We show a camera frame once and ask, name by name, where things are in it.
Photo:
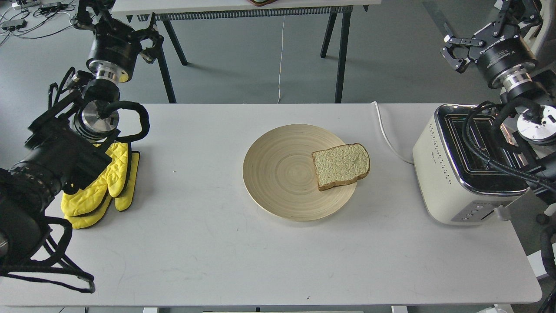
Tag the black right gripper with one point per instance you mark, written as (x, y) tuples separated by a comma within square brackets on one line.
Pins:
[(502, 56)]

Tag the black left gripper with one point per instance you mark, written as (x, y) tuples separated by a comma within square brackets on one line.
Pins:
[(112, 45)]

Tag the slice of white bread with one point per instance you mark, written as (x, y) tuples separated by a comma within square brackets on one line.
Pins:
[(341, 166)]

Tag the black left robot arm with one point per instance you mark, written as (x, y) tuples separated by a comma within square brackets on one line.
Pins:
[(68, 151)]

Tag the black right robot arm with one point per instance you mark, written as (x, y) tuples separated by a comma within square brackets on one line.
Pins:
[(534, 107)]

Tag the cream white toaster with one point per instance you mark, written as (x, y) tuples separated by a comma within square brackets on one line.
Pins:
[(457, 186)]

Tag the white office chair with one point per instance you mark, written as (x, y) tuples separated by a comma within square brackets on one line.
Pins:
[(542, 38)]

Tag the brown object on background table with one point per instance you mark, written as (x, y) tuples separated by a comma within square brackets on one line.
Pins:
[(260, 3)]

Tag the white background table black legs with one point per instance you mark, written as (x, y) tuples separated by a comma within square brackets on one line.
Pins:
[(167, 11)]

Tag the yellow quilted oven mitt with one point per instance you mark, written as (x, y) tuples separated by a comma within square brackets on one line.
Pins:
[(115, 186)]

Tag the round wooden plate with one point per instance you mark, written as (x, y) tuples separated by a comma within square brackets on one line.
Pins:
[(279, 174)]

